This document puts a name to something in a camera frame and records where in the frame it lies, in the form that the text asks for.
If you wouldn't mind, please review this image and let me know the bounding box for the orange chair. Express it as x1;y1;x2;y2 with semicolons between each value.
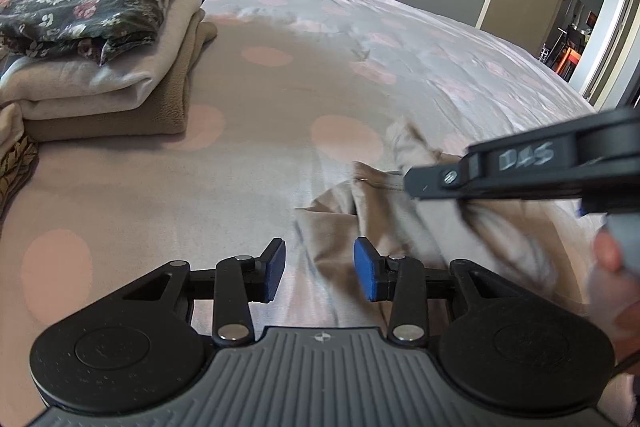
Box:
554;46;582;80

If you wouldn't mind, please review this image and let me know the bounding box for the dark floral folded blanket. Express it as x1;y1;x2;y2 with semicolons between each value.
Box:
0;0;186;66

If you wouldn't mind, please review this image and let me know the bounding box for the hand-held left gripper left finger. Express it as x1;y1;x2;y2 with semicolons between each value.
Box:
122;237;288;348

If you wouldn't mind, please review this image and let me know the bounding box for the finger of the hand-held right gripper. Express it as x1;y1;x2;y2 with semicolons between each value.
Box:
404;153;476;202

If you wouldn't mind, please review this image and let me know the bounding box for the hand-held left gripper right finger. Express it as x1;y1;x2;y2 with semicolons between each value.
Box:
352;236;521;348

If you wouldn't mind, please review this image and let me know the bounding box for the taupe garment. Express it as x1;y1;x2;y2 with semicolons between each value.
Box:
295;117;606;328

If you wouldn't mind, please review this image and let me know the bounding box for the person's right hand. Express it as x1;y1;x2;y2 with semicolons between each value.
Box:
585;213;640;348

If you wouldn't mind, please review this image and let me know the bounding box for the beige cloth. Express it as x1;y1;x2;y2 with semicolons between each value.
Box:
0;103;27;168

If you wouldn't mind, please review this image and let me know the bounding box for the cream folded blanket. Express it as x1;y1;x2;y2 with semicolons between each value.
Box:
0;0;207;118

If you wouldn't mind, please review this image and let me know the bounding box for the brown folded blanket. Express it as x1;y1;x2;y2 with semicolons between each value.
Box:
22;21;219;142

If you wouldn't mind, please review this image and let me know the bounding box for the black cable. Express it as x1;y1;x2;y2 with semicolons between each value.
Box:
614;354;640;378

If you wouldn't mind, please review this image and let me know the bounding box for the brown leaf pattern pillow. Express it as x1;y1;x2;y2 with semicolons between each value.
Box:
0;138;40;219

